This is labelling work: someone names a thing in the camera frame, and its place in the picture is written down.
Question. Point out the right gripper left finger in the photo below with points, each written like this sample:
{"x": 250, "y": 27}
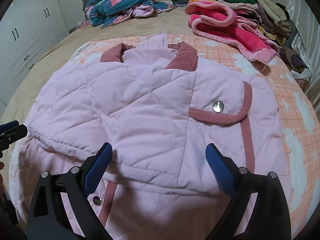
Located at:
{"x": 47, "y": 215}

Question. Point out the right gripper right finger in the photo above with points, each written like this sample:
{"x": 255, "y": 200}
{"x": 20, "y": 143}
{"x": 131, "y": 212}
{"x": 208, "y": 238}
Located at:
{"x": 270, "y": 218}

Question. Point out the pink quilted jacket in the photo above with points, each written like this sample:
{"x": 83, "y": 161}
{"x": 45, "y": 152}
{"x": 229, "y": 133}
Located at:
{"x": 159, "y": 105}

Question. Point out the bag of mixed clothes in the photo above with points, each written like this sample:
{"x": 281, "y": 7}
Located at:
{"x": 295, "y": 64}

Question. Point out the pile of folded clothes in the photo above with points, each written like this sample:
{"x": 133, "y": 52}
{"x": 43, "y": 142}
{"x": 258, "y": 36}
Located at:
{"x": 272, "y": 19}

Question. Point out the peach white checked blanket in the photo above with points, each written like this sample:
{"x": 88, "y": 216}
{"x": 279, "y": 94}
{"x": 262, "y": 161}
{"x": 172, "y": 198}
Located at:
{"x": 298, "y": 118}

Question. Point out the white wardrobe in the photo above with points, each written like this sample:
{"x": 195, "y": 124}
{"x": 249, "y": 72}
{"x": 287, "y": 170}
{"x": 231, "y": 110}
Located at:
{"x": 29, "y": 29}

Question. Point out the blue flamingo print quilt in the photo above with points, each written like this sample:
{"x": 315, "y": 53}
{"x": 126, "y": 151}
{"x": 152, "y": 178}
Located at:
{"x": 111, "y": 12}

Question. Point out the white satin curtain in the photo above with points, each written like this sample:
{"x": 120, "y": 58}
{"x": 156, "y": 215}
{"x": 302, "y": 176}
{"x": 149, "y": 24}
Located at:
{"x": 307, "y": 44}

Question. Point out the bright pink fleece blanket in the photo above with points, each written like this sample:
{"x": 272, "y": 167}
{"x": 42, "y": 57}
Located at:
{"x": 218, "y": 22}

